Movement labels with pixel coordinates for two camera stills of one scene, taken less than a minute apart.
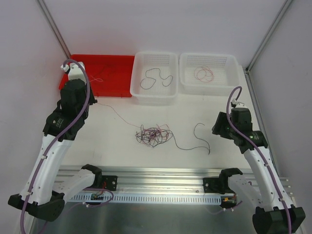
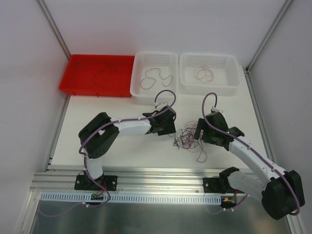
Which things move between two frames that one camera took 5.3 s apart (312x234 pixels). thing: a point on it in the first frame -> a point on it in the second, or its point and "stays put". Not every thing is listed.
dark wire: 155,79 stays put
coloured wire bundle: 154,136 -> 184,138
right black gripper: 220,123 -> 203,131
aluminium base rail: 159,180 stays put
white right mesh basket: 208,74 stays put
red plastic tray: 108,75 stays put
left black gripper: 91,101 -> 169,124
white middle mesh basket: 155,78 stays put
